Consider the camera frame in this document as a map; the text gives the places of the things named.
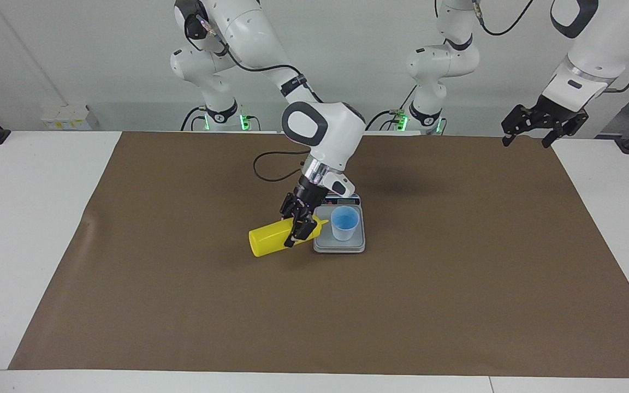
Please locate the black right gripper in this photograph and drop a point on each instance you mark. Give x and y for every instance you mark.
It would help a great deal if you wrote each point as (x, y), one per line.
(309, 197)

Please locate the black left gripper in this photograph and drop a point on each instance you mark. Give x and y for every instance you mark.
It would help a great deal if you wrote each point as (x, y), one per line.
(553, 110)

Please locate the yellow squeeze bottle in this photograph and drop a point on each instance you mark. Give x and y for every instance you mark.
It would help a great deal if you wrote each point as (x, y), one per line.
(268, 240)

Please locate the light blue plastic cup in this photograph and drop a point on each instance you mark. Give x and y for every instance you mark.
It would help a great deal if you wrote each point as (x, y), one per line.
(343, 229)

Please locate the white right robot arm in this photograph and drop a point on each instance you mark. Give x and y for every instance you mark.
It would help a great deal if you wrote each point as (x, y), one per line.
(336, 136)

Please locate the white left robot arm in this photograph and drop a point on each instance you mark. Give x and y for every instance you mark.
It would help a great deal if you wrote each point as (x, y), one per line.
(598, 49)

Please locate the silver digital kitchen scale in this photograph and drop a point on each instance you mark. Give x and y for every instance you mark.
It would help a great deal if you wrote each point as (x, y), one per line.
(325, 244)

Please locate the brown paper table mat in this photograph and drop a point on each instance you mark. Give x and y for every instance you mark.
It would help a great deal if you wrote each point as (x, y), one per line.
(314, 311)

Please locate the white socket box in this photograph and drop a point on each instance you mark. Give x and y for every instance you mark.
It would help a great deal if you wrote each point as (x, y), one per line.
(66, 117)

